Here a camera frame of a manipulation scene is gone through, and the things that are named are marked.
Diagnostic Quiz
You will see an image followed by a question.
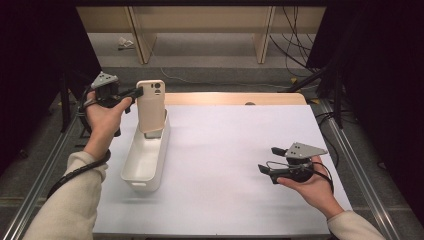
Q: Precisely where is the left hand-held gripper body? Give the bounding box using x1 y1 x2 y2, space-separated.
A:
89 71 133 109

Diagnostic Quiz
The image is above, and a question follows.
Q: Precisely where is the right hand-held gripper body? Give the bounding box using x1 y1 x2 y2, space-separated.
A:
268 142 329 185

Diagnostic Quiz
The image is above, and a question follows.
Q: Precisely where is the beige phone case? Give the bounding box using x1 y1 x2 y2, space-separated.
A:
136 79 167 134

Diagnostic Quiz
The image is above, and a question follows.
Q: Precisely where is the white plastic storage box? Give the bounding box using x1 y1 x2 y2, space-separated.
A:
120 108 171 193

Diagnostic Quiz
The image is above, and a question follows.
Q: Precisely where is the person's left hand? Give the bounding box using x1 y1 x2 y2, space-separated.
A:
82 92 134 160

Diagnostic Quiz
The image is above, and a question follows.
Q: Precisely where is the person's right hand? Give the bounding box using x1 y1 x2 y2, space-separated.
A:
276 156 346 220

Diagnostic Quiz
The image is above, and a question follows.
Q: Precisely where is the black metal stand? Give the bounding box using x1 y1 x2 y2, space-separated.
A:
59 70 101 134
286 63 345 130

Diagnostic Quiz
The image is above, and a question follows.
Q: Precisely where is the crumpled white paper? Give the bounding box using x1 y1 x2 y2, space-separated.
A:
117 36 136 51

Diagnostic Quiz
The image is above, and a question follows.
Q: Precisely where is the white table sheet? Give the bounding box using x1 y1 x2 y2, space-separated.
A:
93 104 353 236

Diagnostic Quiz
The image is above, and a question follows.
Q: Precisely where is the light wooden table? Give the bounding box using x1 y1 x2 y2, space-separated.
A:
164 92 308 107

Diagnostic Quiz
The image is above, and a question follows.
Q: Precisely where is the light wooden shelf unit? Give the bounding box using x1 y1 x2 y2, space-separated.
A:
76 5 327 65

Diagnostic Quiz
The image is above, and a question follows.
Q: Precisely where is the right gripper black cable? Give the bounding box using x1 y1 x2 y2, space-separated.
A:
310 162 335 195

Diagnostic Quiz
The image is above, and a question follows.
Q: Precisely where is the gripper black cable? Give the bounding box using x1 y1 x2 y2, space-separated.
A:
310 162 335 195
46 85 112 200

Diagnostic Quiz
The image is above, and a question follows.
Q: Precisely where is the metal floor rail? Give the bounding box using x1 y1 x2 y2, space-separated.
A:
316 99 401 240
0 99 85 240

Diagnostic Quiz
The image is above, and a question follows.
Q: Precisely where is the white floor cable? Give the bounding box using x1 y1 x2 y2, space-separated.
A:
159 66 292 90

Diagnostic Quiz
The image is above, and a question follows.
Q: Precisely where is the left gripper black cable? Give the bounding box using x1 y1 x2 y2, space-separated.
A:
46 85 112 200

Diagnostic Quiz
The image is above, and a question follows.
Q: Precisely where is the bundle of black cables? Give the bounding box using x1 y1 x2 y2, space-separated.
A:
269 5 322 73

